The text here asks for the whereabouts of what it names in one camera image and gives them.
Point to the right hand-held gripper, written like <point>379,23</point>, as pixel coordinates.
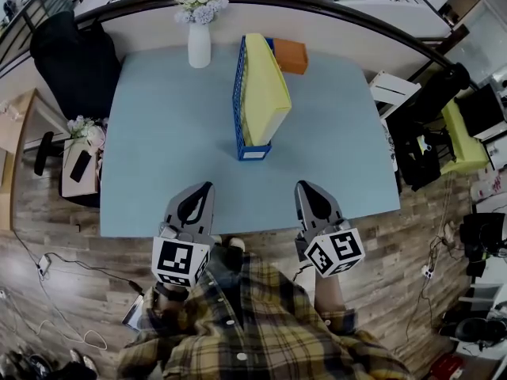
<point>336,251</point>

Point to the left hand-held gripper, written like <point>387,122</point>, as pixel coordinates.
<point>174,257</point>

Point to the blue file holder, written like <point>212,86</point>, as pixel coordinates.
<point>241,105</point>

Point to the yellow folder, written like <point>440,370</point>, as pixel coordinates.
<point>265,93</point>

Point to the person's right forearm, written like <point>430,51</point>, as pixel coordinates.
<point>328,295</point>

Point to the person's left forearm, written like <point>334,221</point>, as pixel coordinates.
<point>166,315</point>

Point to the person's legs in jeans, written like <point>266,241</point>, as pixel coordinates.
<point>231,263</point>

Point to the black wristwatch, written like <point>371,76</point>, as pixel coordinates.
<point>170,293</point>

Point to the beige storage box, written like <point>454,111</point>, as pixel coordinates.
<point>79,180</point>

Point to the grey tablet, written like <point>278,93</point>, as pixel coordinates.
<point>134,310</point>

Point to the black smartphone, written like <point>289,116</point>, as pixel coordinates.
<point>80,166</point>

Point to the white power strip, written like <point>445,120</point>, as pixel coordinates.
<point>428,272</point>

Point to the pale pink flower bunch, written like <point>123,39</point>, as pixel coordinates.
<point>85,128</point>

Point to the person's plaid shirt torso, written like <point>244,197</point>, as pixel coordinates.
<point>253,331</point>

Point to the white side cabinet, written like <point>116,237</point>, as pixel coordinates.
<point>392,91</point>

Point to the orange box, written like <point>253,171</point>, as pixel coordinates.
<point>291,55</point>

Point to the lime green chair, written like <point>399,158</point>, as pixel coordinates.
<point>465,149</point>

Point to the white power adapter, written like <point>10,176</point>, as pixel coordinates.
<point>44,264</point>

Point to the white vase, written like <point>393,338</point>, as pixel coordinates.
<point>199,46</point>

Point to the black equipment case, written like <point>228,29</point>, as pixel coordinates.
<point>481,244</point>

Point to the black office chair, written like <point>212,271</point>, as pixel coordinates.
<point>75,65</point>

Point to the pair of beige shoes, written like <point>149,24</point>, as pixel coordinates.
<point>82,360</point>

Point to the black monitor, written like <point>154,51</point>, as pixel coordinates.
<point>481,109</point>

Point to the wooden desk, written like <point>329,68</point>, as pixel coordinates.
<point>16,133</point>

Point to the black headset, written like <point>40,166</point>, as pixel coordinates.
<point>475,331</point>

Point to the red box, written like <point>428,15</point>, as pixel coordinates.
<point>447,366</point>

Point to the white and lilac flower bouquet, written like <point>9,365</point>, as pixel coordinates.
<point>202,0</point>

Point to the black partition rail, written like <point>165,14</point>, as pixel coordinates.
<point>356,18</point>

